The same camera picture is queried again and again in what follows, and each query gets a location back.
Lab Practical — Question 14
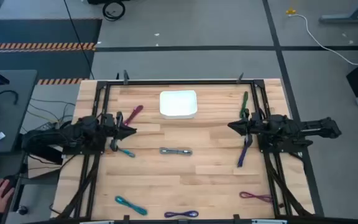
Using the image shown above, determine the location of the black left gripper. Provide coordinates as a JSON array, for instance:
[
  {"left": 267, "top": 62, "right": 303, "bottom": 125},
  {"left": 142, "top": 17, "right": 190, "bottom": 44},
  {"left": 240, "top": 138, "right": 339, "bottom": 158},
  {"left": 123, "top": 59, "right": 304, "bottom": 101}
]
[{"left": 101, "top": 111, "right": 137, "bottom": 152}]

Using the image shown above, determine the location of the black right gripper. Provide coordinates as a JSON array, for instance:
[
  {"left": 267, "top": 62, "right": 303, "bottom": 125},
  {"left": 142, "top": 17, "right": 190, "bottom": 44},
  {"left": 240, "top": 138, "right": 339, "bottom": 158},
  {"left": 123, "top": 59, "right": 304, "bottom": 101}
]
[{"left": 227, "top": 111, "right": 263, "bottom": 147}]

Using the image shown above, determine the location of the magenta braided USB cable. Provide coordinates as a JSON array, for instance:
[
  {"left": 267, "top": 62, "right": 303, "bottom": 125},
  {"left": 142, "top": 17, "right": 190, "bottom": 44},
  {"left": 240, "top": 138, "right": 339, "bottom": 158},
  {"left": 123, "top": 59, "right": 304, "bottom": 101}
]
[{"left": 122, "top": 105, "right": 144, "bottom": 126}]

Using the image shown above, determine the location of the short teal braided USB cable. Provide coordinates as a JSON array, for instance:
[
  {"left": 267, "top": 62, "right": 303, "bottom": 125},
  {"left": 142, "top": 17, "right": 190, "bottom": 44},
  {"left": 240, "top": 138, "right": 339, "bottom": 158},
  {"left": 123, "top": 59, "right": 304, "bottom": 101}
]
[{"left": 117, "top": 147, "right": 136, "bottom": 158}]

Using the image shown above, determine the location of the green braided USB cable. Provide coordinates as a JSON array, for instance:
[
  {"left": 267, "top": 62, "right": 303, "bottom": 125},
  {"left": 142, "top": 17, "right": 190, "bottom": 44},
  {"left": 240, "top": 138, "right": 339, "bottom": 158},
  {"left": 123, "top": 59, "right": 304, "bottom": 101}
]
[{"left": 239, "top": 91, "right": 249, "bottom": 119}]

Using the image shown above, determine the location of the dark blue braided USB cable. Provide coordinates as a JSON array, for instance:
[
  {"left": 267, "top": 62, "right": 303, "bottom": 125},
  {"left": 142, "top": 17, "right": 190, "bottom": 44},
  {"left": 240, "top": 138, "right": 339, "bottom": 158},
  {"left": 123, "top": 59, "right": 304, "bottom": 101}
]
[{"left": 237, "top": 134, "right": 254, "bottom": 168}]

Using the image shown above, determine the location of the grey braided USB cable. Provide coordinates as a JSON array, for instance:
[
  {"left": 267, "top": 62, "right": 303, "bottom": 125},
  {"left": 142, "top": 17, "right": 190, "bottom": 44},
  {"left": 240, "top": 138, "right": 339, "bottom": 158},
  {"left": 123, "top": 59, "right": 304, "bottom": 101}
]
[{"left": 159, "top": 147, "right": 193, "bottom": 156}]

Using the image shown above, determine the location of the white plastic tray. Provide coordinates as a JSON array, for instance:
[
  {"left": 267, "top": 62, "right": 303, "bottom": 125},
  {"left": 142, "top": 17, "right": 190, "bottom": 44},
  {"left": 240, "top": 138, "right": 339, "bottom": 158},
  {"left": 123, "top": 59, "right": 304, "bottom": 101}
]
[{"left": 159, "top": 90, "right": 198, "bottom": 120}]

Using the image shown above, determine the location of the black power adapter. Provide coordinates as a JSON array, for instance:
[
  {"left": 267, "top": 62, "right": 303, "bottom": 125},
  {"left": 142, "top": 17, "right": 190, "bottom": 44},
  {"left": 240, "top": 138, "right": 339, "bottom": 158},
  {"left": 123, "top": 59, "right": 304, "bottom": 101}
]
[{"left": 37, "top": 121, "right": 57, "bottom": 131}]

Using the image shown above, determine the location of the dark grey desk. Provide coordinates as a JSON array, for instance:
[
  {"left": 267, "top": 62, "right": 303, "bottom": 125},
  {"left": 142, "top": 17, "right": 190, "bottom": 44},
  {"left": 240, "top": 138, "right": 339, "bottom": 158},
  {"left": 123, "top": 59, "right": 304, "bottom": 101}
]
[{"left": 0, "top": 69, "right": 39, "bottom": 156}]

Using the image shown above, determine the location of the black mat with hazard stripes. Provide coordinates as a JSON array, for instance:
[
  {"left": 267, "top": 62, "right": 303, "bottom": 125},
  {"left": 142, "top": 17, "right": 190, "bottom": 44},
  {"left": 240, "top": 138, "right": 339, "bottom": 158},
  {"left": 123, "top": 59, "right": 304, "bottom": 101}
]
[{"left": 0, "top": 17, "right": 103, "bottom": 86}]

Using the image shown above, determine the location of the grey metal table leg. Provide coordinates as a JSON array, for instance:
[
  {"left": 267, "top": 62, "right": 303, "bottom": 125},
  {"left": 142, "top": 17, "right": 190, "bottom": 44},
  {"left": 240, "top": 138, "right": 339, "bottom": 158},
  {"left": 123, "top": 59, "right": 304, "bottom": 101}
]
[{"left": 318, "top": 0, "right": 358, "bottom": 25}]

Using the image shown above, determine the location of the black aluminium table frame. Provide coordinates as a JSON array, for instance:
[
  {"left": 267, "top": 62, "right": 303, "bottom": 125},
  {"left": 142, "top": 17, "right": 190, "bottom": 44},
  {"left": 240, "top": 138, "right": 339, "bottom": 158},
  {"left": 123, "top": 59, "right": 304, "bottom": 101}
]
[{"left": 54, "top": 78, "right": 316, "bottom": 219}]

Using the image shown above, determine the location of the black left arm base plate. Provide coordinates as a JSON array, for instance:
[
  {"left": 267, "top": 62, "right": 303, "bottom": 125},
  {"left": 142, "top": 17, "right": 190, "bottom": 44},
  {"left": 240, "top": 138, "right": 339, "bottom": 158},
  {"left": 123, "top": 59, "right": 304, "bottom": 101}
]
[{"left": 62, "top": 141, "right": 105, "bottom": 156}]

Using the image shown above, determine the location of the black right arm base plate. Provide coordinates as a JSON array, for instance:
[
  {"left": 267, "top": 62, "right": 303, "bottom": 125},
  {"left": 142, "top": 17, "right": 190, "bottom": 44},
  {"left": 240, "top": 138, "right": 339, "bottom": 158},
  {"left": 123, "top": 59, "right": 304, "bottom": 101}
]
[{"left": 257, "top": 136, "right": 308, "bottom": 154}]

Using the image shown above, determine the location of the thin wire bundle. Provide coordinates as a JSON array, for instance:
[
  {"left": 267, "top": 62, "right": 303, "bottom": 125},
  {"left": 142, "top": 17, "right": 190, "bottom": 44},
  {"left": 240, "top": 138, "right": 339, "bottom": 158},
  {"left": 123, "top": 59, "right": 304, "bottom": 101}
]
[{"left": 26, "top": 97, "right": 76, "bottom": 124}]

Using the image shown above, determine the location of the thin black floor cable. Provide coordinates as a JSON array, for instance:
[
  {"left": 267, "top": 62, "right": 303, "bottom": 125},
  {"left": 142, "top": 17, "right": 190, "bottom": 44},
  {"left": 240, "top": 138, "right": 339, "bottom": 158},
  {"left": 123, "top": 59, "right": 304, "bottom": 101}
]
[{"left": 63, "top": 0, "right": 96, "bottom": 80}]

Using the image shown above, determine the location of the white floor cable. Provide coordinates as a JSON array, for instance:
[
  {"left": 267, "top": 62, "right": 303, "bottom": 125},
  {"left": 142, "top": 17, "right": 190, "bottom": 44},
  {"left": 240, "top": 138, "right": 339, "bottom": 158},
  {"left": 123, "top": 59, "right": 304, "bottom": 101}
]
[{"left": 288, "top": 13, "right": 358, "bottom": 67}]

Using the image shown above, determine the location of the coiled black cable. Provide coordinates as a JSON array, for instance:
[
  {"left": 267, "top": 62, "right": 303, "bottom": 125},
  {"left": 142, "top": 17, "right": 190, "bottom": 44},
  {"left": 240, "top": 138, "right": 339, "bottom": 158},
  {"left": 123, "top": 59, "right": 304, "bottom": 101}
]
[{"left": 101, "top": 0, "right": 127, "bottom": 22}]

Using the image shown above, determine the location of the curved black cable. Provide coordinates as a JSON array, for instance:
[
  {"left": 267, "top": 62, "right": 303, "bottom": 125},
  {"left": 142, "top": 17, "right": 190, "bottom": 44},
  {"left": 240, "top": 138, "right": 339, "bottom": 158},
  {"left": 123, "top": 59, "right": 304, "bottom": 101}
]
[{"left": 0, "top": 90, "right": 19, "bottom": 106}]

